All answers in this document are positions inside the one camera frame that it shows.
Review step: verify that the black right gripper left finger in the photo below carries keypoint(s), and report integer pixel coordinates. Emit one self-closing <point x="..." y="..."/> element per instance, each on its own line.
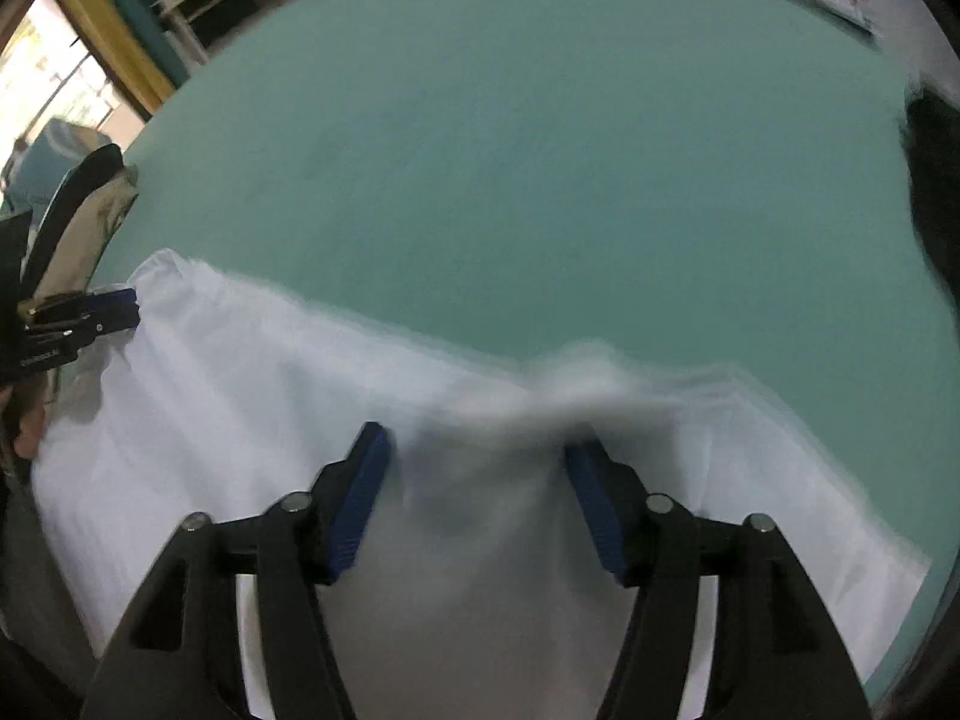
<point x="176" y="652"/>

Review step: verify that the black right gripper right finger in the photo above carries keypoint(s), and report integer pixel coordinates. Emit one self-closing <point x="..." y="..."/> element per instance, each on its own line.
<point x="777" y="652"/>

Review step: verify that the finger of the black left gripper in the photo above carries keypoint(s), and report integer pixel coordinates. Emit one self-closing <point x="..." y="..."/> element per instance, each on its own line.
<point x="83" y="303"/>
<point x="84" y="329"/>

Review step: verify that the white garment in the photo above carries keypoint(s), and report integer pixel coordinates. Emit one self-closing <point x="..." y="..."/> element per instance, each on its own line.
<point x="476" y="592"/>

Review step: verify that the left hand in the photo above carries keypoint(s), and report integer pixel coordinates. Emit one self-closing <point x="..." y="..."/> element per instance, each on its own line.
<point x="25" y="406"/>

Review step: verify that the green bed sheet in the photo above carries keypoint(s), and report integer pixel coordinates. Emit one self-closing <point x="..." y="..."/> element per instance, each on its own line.
<point x="690" y="180"/>

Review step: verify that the black coat with fur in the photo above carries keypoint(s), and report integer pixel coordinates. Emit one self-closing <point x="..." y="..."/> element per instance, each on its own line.
<point x="929" y="137"/>

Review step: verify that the yellow door frame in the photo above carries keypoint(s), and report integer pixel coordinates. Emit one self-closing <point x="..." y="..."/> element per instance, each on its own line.
<point x="111" y="41"/>

